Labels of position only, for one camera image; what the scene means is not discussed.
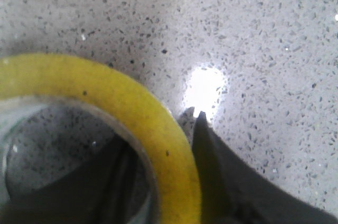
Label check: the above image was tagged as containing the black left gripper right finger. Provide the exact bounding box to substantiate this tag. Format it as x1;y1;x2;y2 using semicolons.
192;112;337;223

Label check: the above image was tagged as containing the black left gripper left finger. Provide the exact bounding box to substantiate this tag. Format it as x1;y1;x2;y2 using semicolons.
1;142;153;223

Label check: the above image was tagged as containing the yellow packing tape roll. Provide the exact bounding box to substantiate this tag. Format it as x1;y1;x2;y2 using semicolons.
1;53;202;223

